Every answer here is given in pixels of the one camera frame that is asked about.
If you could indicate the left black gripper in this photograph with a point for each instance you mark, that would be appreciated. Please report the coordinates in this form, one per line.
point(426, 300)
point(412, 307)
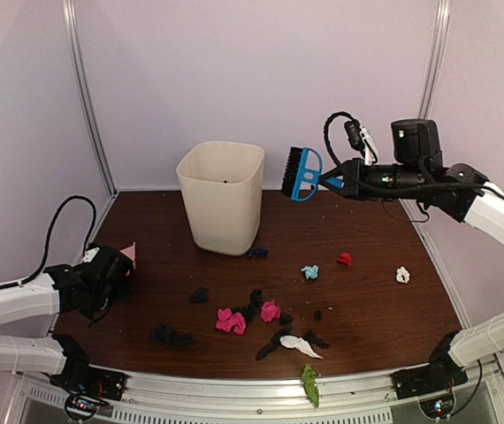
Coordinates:
point(121, 288)

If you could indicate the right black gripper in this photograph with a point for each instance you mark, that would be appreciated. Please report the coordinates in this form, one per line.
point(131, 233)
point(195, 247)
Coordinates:
point(354, 182)

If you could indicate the blue hand brush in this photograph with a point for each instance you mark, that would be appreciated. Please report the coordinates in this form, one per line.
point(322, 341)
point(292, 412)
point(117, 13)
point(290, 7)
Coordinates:
point(304, 166)

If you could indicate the pink plastic dustpan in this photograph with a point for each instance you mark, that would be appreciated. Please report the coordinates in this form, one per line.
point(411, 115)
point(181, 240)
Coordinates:
point(130, 253)

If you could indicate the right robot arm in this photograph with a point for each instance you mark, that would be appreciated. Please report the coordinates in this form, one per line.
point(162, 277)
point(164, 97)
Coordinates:
point(460, 191)

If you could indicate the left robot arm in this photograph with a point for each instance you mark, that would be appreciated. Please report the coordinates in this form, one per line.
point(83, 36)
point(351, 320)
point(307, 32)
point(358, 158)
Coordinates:
point(54, 291)

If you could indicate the black paper scrap front-left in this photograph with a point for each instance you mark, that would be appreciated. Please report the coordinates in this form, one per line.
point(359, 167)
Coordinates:
point(168, 335)

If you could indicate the red paper scrap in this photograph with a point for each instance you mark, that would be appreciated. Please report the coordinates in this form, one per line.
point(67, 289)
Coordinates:
point(345, 259)

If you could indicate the light blue paper scrap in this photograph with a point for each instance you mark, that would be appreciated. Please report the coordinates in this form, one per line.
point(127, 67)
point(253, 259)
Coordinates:
point(310, 272)

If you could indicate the black paper scrap left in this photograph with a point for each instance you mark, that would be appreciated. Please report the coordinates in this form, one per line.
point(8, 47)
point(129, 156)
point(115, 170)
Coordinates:
point(200, 296)

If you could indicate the dark blue paper scrap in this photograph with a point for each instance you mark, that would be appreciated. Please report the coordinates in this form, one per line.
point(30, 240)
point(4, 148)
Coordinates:
point(257, 253)

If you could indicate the cream plastic waste bin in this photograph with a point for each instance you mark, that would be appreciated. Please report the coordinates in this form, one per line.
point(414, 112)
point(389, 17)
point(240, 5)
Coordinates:
point(221, 183)

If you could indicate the white paper scrap right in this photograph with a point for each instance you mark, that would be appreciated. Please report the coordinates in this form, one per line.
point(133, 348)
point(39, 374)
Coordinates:
point(402, 275)

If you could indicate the white paper scrap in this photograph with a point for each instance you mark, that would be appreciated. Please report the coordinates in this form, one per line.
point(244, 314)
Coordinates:
point(402, 275)
point(299, 344)

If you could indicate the pink paper scrap left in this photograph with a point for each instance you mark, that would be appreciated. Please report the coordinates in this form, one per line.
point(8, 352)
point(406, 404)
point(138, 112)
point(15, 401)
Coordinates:
point(228, 321)

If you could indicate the pink paper scrap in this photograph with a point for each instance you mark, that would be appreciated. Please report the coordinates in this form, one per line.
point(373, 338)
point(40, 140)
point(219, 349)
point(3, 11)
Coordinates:
point(270, 311)
point(228, 321)

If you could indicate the small black paper scrap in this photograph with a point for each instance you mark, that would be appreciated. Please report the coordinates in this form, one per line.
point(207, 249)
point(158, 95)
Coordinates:
point(318, 315)

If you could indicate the pink paper scrap right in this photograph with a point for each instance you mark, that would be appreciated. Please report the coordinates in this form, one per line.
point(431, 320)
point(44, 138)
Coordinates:
point(270, 311)

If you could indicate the white paper scrap front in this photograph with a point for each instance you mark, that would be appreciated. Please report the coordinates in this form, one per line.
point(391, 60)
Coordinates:
point(299, 344)

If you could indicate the black paper scrap front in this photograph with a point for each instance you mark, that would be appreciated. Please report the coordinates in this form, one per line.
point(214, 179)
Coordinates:
point(285, 322)

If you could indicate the green paper scrap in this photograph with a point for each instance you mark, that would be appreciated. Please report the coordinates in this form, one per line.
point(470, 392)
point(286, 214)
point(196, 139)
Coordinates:
point(309, 384)

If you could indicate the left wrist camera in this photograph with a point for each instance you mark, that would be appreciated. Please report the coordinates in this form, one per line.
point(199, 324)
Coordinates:
point(89, 255)

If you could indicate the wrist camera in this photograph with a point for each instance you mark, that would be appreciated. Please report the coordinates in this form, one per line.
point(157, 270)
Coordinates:
point(361, 141)
point(89, 255)

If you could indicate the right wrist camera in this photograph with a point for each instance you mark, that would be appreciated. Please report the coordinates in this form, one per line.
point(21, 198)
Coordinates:
point(361, 141)

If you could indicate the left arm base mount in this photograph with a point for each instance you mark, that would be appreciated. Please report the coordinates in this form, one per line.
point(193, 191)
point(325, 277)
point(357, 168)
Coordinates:
point(80, 377)

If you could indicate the aluminium front rail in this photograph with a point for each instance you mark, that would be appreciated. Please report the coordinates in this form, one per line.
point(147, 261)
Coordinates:
point(360, 398)

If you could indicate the right frame post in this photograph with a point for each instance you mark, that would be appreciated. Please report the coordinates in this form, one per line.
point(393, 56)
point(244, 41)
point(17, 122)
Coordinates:
point(441, 26)

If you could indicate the frame post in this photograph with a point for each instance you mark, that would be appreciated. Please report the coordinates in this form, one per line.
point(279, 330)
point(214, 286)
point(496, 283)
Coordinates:
point(441, 26)
point(86, 102)

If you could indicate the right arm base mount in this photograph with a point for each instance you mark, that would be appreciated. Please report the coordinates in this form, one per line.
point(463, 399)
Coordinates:
point(441, 373)

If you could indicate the left frame post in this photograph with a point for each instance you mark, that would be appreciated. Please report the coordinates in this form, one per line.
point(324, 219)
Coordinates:
point(86, 102)

